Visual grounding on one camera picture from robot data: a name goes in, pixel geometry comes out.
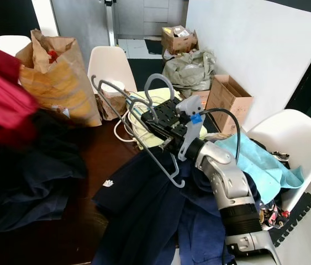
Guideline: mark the red garment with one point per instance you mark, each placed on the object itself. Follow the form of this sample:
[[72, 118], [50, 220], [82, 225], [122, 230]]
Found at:
[[0, 94]]

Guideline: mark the patterned colourful cloth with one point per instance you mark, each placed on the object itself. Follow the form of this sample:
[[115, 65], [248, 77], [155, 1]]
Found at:
[[274, 215]]

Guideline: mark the large brown paper bag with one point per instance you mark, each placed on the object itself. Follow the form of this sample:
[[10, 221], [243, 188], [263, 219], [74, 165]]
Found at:
[[61, 88]]

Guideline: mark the pale yellow cloth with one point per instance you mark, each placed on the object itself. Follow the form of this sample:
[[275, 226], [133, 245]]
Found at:
[[141, 99]]

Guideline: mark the small brown paper bag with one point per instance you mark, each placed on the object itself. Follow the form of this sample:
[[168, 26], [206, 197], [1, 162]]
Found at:
[[112, 105]]

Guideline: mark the olive plastic bag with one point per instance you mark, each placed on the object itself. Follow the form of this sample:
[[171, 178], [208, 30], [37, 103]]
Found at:
[[191, 69]]

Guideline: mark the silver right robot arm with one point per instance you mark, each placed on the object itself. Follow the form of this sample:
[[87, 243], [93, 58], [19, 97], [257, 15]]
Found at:
[[230, 182]]

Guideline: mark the teal cloth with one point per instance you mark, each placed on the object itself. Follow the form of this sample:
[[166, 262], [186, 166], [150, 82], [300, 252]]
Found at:
[[265, 160]]

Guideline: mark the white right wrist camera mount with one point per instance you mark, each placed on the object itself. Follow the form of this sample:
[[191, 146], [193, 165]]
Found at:
[[189, 105]]

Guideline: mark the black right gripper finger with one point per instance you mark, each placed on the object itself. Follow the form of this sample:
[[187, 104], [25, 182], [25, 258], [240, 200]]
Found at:
[[163, 113], [154, 128]]

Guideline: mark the grey clothes hanger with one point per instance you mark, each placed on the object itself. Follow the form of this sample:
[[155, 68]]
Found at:
[[159, 75]]

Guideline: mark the black foam puzzle mat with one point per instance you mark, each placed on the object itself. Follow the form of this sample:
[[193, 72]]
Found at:
[[296, 221]]

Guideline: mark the dark navy garment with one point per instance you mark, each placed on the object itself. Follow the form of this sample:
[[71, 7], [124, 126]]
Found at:
[[28, 187]]

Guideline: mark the plain cardboard box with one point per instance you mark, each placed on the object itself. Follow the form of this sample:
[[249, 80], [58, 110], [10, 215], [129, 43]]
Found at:
[[230, 99]]

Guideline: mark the white plastic chair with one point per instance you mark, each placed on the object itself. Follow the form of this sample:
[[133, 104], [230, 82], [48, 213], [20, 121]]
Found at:
[[293, 135], [9, 44], [111, 63]]

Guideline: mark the cardboard box with contents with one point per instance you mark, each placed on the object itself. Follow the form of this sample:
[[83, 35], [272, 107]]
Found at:
[[177, 43]]

